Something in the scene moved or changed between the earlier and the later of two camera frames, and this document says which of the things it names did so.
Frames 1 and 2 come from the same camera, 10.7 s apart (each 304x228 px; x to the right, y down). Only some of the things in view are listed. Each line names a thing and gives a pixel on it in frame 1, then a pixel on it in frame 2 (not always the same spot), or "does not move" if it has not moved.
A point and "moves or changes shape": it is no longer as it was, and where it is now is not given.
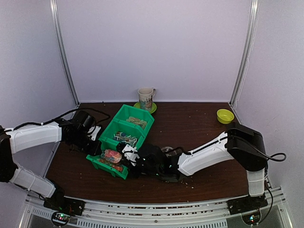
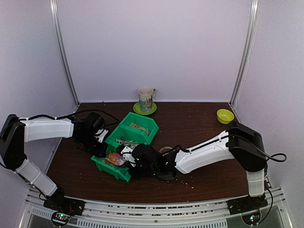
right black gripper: (135, 174) does not move
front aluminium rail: (106, 214) does not move
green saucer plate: (154, 107) does not move
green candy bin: (118, 169) moves or changes shape
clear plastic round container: (166, 149) does not move
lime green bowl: (224, 116) does not move
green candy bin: (117, 132) moves or changes shape
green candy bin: (140, 118) to (141, 124)
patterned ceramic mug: (146, 95) does not move
